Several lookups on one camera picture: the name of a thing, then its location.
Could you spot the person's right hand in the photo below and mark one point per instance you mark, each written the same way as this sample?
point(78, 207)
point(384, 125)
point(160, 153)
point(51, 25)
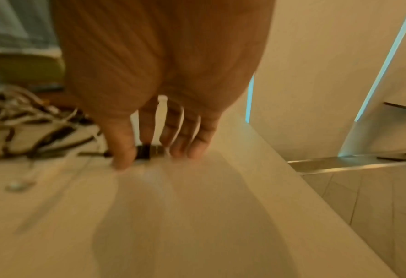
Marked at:
point(161, 59)

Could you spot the blue LED light strip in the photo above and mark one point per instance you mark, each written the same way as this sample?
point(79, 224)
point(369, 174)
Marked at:
point(384, 68)
point(250, 97)

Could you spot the white table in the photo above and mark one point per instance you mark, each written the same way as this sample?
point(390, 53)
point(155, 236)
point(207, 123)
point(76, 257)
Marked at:
point(223, 230)

